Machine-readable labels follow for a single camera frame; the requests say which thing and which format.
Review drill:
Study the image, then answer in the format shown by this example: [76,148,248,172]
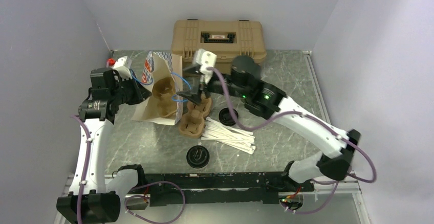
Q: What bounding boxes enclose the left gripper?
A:
[111,73,152,105]

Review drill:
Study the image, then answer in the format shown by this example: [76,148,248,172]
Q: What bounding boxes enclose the paper bag with blue handles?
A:
[132,51,185,126]

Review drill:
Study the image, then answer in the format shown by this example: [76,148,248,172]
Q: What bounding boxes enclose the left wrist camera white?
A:
[106,56,132,80]

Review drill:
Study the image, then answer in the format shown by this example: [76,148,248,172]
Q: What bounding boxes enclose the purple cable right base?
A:
[279,141,378,215]

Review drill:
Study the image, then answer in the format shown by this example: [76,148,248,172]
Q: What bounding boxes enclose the aluminium side rail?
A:
[302,51,357,185]

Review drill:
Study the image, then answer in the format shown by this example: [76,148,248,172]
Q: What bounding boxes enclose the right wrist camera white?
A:
[192,49,217,84]

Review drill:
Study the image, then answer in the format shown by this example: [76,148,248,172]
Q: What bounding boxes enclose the purple cable base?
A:
[124,181,186,224]
[279,141,378,215]

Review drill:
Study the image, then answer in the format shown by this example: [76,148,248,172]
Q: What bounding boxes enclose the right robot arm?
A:
[178,53,360,191]

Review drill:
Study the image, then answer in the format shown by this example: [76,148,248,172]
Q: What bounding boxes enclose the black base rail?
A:
[128,172,314,207]

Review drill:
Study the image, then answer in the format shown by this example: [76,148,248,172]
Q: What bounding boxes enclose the black cup lid stack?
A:
[218,107,236,126]

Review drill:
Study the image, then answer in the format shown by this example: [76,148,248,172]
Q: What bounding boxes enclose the tan plastic toolbox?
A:
[171,19,267,73]

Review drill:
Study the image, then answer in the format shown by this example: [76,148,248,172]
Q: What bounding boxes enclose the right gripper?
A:
[176,71,249,106]

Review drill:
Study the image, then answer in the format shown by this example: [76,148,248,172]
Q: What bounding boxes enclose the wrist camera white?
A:
[106,56,132,80]
[192,49,217,84]

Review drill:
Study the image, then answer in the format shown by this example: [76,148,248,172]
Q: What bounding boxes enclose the pile of wrapped straws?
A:
[201,117,256,155]

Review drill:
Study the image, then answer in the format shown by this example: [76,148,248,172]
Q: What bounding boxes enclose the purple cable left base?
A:
[124,181,186,224]

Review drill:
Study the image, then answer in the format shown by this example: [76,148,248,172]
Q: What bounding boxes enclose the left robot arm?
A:
[56,67,152,223]

